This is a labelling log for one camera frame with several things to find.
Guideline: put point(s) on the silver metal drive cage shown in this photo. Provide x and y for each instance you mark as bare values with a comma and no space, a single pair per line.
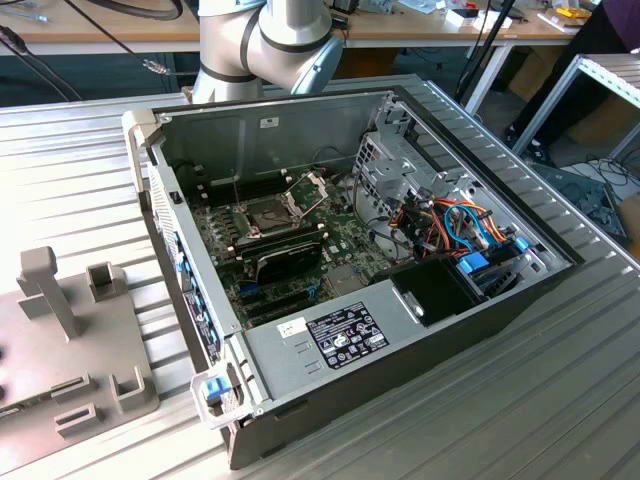
385,170

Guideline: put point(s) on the person in purple top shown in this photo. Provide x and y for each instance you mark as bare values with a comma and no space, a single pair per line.
620,20

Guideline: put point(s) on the silver metal bracket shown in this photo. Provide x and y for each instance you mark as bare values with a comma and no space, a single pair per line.
395,117

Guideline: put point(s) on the blue case latch tab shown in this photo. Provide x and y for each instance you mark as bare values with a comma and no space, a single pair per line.
214,390

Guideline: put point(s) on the wooden desk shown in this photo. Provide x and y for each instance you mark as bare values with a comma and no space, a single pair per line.
55,31

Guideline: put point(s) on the black RAM stick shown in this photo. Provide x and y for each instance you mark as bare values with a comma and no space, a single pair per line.
280,246
275,235

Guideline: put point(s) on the black expansion slot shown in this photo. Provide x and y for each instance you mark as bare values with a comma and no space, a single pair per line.
277,299
282,311

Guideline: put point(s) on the yellow item on desk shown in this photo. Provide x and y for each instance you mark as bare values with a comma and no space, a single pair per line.
570,12

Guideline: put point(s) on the grey PC case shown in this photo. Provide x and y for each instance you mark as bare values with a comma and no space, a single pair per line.
375,410

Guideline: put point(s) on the aluminium frame table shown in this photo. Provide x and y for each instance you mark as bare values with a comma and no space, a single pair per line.
615,75

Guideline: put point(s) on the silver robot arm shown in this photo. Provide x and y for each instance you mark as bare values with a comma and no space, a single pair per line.
280,30

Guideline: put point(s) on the grey chipset heatsink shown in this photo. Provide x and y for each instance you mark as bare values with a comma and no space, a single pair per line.
345,281

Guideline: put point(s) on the black tripod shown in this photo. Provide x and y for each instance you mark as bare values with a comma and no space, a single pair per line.
488,40

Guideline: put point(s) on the blue expansion slot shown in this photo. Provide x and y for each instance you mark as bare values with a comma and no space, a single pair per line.
248,289

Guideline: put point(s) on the grey power supply unit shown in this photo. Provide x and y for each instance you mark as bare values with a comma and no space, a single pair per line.
280,365

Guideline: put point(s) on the dark panel on floor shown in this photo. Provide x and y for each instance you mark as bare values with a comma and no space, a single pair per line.
575,200

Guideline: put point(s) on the green motherboard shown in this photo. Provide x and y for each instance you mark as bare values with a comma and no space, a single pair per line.
350,250

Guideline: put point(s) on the black graphics card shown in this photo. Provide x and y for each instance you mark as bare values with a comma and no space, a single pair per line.
290,262

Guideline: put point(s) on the white box on desk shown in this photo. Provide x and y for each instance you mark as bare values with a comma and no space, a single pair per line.
456,19

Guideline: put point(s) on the blue disk carrier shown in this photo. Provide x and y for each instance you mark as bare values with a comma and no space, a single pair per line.
472,264

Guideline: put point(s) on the cardboard box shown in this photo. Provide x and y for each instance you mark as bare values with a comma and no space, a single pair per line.
631,217
600,120
530,70

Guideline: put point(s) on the grey parts rack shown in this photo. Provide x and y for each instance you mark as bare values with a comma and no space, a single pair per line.
40,360

